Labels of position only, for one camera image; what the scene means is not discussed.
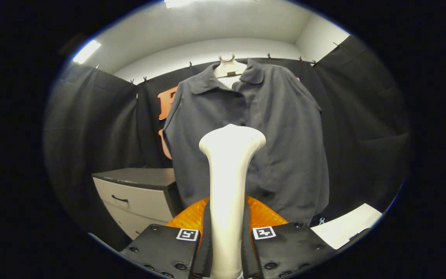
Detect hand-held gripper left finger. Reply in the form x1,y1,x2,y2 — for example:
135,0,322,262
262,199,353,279
119,197,212,279

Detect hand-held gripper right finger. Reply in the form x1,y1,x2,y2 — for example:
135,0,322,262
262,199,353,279
242,195,336,279

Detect white garment steamer head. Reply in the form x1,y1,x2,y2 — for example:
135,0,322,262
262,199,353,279
199,124,267,279

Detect grey button shirt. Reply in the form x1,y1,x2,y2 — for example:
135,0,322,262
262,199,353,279
162,58,330,225

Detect grey drawer cabinet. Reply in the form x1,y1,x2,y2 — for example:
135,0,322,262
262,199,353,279
92,167,183,241

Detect white side table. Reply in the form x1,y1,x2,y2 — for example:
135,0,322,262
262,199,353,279
310,203,383,250

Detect black backdrop cloth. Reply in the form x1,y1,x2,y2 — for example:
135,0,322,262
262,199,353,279
43,35,411,248

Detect row of black backdrop clips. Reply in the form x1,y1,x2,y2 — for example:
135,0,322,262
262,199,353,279
95,42,341,85

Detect small ceiling light panel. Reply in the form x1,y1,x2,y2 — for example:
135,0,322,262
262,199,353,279
72,40,102,64

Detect large ceiling light panel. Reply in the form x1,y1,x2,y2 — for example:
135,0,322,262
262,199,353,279
164,0,196,9

